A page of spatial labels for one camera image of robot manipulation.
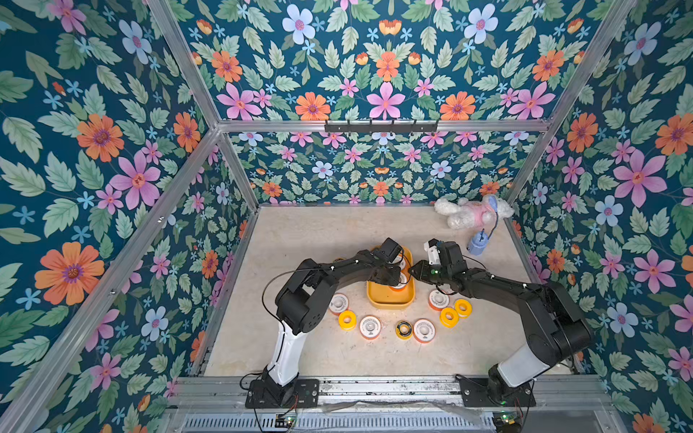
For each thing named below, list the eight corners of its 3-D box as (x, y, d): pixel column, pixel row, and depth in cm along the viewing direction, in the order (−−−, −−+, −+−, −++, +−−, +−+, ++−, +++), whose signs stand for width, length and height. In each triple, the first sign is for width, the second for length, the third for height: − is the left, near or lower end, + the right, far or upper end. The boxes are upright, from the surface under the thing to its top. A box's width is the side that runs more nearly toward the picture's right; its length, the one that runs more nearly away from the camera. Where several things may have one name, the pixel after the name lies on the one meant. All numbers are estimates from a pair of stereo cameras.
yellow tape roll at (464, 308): (457, 318, 89) (459, 316, 87) (454, 301, 93) (455, 299, 91) (472, 318, 89) (474, 316, 87) (468, 301, 93) (470, 299, 91)
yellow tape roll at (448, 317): (441, 327, 87) (442, 325, 86) (438, 310, 91) (439, 308, 89) (459, 327, 87) (461, 325, 85) (455, 310, 91) (457, 308, 89)
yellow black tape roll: (396, 339, 85) (396, 337, 84) (395, 322, 89) (395, 319, 87) (412, 339, 85) (413, 337, 84) (410, 322, 89) (411, 319, 87)
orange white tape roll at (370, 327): (359, 338, 85) (359, 336, 83) (359, 318, 90) (359, 315, 88) (381, 338, 85) (381, 335, 83) (380, 318, 90) (380, 315, 88)
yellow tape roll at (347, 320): (345, 334, 86) (344, 331, 84) (336, 319, 89) (335, 316, 88) (359, 324, 88) (359, 321, 86) (350, 310, 92) (349, 307, 90)
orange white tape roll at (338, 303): (327, 311, 91) (326, 308, 89) (336, 293, 95) (335, 290, 93) (343, 317, 90) (342, 314, 88) (351, 299, 94) (351, 296, 92)
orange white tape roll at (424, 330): (414, 343, 84) (415, 340, 83) (412, 320, 89) (413, 318, 87) (435, 343, 84) (437, 340, 83) (432, 320, 89) (433, 317, 87)
